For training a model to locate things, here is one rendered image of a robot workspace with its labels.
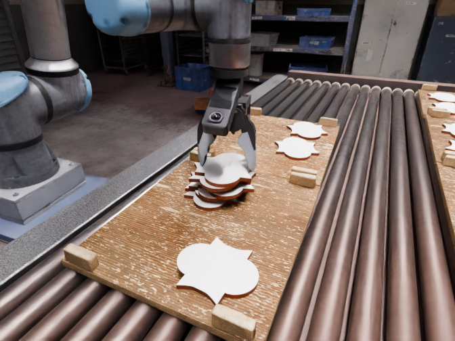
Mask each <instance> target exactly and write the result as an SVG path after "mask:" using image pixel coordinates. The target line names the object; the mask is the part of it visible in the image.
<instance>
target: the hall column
mask: <svg viewBox="0 0 455 341"><path fill-rule="evenodd" d="M160 45H161V52H162V58H163V62H164V76H165V81H164V82H163V83H162V81H161V82H160V84H158V85H157V86H158V87H171V88H172V87H174V86H175V85H176V81H175V60H174V52H173V35H172V31H166V32H160Z"/></svg>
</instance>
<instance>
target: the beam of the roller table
mask: <svg viewBox="0 0 455 341"><path fill-rule="evenodd" d="M286 79H288V76H287V75H279V74H277V75H275V76H273V77H272V78H270V79H269V80H267V81H265V82H264V83H262V84H261V85H259V86H258V87H256V88H254V89H253V90H252V91H249V92H248V93H247V94H245V95H251V106H253V105H254V104H255V103H257V102H258V101H259V100H261V99H262V98H264V97H265V96H266V95H267V94H269V93H270V92H272V91H273V90H274V89H275V88H277V87H279V86H280V85H281V84H282V83H284V82H285V81H286ZM198 125H199V124H197V125H196V126H194V127H192V128H191V129H189V130H188V131H186V132H185V133H183V134H181V135H180V136H179V137H176V138H175V139H174V140H172V141H170V142H168V143H167V144H165V145H164V146H162V147H161V148H159V149H157V150H156V151H155V152H152V153H151V154H150V155H148V156H146V157H145V158H143V159H142V160H140V161H139V162H137V163H135V164H134V165H132V166H130V167H129V168H127V169H126V170H124V171H123V172H121V173H119V174H118V175H116V176H115V177H113V178H111V179H110V180H108V181H107V182H105V183H103V184H102V185H100V186H99V187H97V188H95V189H94V190H92V191H91V192H89V193H88V194H86V195H84V196H83V197H82V198H79V199H78V200H77V201H75V202H73V203H72V204H70V205H68V206H67V207H65V208H64V209H62V210H61V211H59V212H57V213H55V214H54V215H53V216H51V217H49V218H48V219H46V220H45V221H43V222H42V223H40V224H38V225H37V226H35V227H33V228H32V229H30V230H29V231H27V232H26V233H24V234H22V235H21V236H19V237H17V238H16V239H14V240H13V241H11V242H10V243H8V244H6V245H5V246H4V247H2V248H0V292H1V291H3V290H4V289H6V288H7V287H8V286H10V285H11V284H12V283H14V282H15V281H16V280H17V279H19V278H20V277H21V276H23V275H24V274H26V273H27V272H29V271H30V270H31V269H32V268H34V267H35V266H37V265H38V264H39V263H40V262H42V261H43V260H45V259H46V258H47V257H48V256H50V255H51V254H53V253H54V252H55V251H56V250H58V249H59V248H61V247H62V246H63V245H65V244H66V243H68V242H69V241H70V240H71V239H73V238H74V237H76V236H77V235H78V234H80V233H81V232H82V231H84V230H85V229H86V228H88V227H89V226H90V225H92V224H93V223H95V222H96V221H97V220H99V219H100V218H102V217H103V216H104V215H105V214H107V213H108V212H110V211H111V210H112V209H113V208H115V207H116V206H118V205H119V204H120V203H121V202H123V201H124V200H126V199H127V198H128V197H129V196H131V195H132V194H134V193H135V192H136V191H138V190H139V189H141V188H142V187H143V186H144V185H146V184H147V183H149V182H150V181H151V180H153V179H154V178H155V177H157V176H158V175H159V174H161V173H162V172H163V171H165V170H166V169H168V168H169V167H170V166H172V165H173V164H175V163H176V162H177V161H178V160H180V159H181V158H183V157H184V156H185V155H186V154H188V153H189V152H191V151H192V150H193V149H194V148H195V147H197V146H198V144H197V130H198Z"/></svg>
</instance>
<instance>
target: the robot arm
mask: <svg viewBox="0 0 455 341"><path fill-rule="evenodd" d="M252 2H253V0H85V6H86V9H87V13H88V14H89V15H90V16H91V19H92V20H93V23H94V24H95V26H96V27H97V28H98V29H100V30H101V31H102V32H104V33H106V34H107V35H112V36H124V37H133V36H137V35H140V34H146V33H152V32H166V31H172V30H201V31H202V30H203V31H206V30H207V31H208V42H209V46H208V47H206V52H207V53H209V65H210V66H211V67H210V75H211V76H213V77H216V78H219V79H217V82H216V83H215V87H214V89H213V92H212V94H211V98H210V100H209V103H208V106H207V108H206V111H205V113H204V116H203V118H202V120H201V121H200V122H199V125H198V130H197V144H198V158H199V161H200V165H201V166H203V165H204V164H205V162H206V159H207V154H208V152H209V150H210V145H211V144H212V143H213V142H214V140H215V138H216V136H217V135H220V136H227V135H228V133H229V131H231V133H232V134H233V135H234V134H235V133H236V131H239V130H240V129H241V132H242V133H241V135H240V136H239V138H238V140H237V142H238V145H239V146H240V147H241V148H242V149H243V151H244V157H245V159H246V160H247V164H248V168H249V170H250V171H251V172H252V173H253V172H254V170H255V167H256V163H257V147H256V135H257V134H256V128H255V125H254V123H253V122H252V121H251V120H250V117H251V95H245V94H243V81H244V77H246V76H248V66H249V65H250V60H251V14H252ZM20 7H21V10H22V17H23V21H24V27H25V31H26V37H27V41H28V47H29V51H30V57H29V59H28V60H27V61H26V62H25V63H24V65H25V68H26V76H25V74H24V73H22V72H19V71H3V72H0V189H19V188H23V187H29V186H32V185H36V184H38V183H42V182H44V181H46V180H48V179H50V178H52V177H53V176H54V175H55V174H56V173H57V172H58V171H59V169H60V164H59V161H58V158H57V156H56V155H55V154H54V153H53V151H52V150H51V148H50V147H49V146H48V144H47V143H46V142H45V140H44V138H43V134H42V131H41V125H43V124H47V123H49V122H52V121H55V120H58V119H61V118H64V117H67V116H72V115H75V114H77V113H78V112H80V111H82V110H84V109H85V108H86V107H87V106H88V105H89V103H90V101H91V96H92V89H91V83H90V81H89V79H87V75H86V74H85V73H84V72H83V71H82V70H81V69H79V64H78V63H77V62H75V61H74V60H73V59H72V58H71V54H70V45H69V40H68V29H67V24H66V14H65V9H64V0H20ZM246 110H247V115H246Z"/></svg>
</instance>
